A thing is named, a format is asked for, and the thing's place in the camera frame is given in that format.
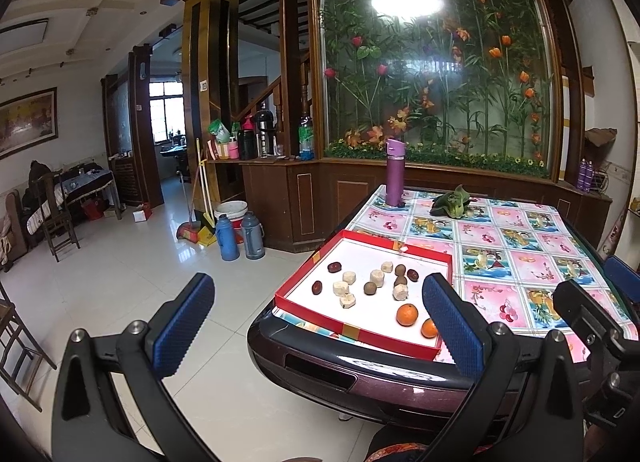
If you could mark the floral glass partition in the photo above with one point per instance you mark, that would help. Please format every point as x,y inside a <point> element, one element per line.
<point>466,83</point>

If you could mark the framed wall painting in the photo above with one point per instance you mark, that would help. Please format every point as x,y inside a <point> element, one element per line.
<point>28,120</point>

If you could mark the dark side table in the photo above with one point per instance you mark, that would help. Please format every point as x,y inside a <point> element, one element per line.
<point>95,181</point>

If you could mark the green leafy vegetable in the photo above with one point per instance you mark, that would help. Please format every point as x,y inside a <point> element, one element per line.
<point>451,204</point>

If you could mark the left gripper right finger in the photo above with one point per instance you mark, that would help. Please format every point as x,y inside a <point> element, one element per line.
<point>462,328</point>

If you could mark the large beige sugarcane chunk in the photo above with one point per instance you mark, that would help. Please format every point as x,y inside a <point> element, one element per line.
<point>377,277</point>

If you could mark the brown kiwi-like round fruit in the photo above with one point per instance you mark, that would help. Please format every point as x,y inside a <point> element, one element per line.
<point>400,270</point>

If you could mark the orange mandarin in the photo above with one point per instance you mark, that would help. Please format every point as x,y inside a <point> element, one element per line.
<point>429,329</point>
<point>407,314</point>

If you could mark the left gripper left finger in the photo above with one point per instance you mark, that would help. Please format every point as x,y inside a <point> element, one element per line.
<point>174,326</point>

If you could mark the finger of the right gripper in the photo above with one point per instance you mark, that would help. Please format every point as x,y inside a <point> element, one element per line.
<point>584,315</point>
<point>623,277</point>

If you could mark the dark red jujube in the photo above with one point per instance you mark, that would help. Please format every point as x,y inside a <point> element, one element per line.
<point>316,287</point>

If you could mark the blue thermos flask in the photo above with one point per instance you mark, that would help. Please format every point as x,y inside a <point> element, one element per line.
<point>226,240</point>

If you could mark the broom and dustpan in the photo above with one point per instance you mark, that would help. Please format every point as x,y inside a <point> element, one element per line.
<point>199,229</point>

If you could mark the small beige sugarcane piece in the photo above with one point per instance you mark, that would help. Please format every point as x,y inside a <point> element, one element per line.
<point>387,267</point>

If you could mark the beige sugarcane cylinder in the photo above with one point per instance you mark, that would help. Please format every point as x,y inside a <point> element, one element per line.
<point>349,277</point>

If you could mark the white plastic bucket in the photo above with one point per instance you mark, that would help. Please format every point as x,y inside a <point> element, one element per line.
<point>234,210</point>

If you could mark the round beige sugarcane chunk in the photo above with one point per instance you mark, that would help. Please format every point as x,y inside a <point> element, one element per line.
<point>340,288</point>

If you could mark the floral fruit tablecloth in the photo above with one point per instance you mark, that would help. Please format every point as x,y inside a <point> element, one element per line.
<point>507,258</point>

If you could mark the red jujube date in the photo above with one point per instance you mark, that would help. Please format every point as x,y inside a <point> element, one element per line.
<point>412,275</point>

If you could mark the purple thermos bottle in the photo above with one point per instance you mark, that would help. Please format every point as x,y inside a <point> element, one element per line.
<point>395,172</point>

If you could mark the grey thermos flask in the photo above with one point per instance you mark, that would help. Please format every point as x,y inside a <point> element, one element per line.
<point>253,236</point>

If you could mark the red white tray box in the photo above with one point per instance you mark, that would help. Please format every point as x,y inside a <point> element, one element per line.
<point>372,320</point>

